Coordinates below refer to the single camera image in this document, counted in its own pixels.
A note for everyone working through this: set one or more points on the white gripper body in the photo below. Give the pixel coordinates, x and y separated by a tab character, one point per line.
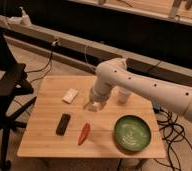
100	99

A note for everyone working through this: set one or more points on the black eraser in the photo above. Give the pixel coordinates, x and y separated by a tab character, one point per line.
62	125

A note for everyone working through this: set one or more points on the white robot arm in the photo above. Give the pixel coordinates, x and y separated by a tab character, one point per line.
174	97

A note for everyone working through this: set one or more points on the white sponge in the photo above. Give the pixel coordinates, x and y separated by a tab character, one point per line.
70	95

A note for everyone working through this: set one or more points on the small clear bottle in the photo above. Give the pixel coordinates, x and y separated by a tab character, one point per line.
95	106

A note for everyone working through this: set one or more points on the white cup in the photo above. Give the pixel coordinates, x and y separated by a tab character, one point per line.
123	95

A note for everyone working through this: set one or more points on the red chili pepper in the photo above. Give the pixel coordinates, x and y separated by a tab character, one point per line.
84	133

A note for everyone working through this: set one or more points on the green bowl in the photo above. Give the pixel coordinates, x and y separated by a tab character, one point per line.
131	133

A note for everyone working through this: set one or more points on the wooden table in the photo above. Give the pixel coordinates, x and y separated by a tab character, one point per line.
40	138

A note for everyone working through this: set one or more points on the blue power box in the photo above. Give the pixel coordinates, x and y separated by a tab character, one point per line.
156	107

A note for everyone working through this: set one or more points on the black office chair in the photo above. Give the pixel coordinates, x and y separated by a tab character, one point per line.
13	82

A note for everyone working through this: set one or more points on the white spray bottle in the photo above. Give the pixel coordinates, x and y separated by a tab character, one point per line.
24	19

